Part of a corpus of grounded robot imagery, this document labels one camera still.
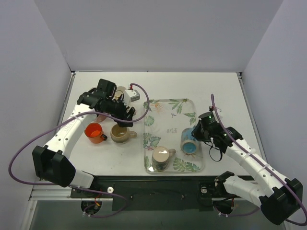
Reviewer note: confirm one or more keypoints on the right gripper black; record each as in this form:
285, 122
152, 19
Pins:
200, 133

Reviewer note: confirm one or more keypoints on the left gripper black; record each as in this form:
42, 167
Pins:
122, 111

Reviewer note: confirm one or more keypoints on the blue glazed mug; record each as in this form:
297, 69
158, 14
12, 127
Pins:
188, 143

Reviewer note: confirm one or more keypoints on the round beige mug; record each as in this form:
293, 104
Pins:
121, 134

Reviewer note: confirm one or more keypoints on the pink floral mug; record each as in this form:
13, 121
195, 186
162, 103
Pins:
100, 118

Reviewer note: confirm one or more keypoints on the yellow mug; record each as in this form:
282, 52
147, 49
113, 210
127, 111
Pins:
119, 91

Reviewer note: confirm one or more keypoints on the orange mug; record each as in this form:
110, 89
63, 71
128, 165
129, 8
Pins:
95, 133

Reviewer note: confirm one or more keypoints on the cream floral mug front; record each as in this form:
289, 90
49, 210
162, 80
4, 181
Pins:
161, 157

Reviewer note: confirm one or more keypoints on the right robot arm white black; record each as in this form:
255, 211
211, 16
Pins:
276, 195

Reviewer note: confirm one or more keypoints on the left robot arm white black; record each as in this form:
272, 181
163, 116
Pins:
51, 161

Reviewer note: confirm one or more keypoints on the floral plastic tray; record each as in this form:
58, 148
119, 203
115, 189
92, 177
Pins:
163, 125

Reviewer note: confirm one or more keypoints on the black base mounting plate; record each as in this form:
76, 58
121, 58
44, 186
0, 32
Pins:
158, 193

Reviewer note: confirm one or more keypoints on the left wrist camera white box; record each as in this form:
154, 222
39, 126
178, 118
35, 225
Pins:
130, 95

